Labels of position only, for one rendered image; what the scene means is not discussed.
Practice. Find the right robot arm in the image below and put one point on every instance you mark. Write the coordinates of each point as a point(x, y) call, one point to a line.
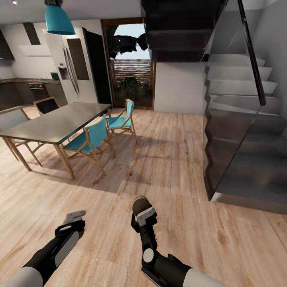
point(165, 271)

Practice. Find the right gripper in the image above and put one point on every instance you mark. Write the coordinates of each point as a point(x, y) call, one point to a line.
point(147, 228)

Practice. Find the fridge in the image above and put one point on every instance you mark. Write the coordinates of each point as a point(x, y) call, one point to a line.
point(80, 63)

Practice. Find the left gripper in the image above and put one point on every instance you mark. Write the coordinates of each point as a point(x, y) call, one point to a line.
point(78, 226)

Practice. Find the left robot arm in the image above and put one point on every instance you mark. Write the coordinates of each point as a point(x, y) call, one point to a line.
point(45, 261)

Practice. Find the stairs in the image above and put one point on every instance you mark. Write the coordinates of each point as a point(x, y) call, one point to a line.
point(244, 153)

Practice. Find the pillar candle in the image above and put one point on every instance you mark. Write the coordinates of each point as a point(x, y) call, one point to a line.
point(80, 233)
point(140, 204)

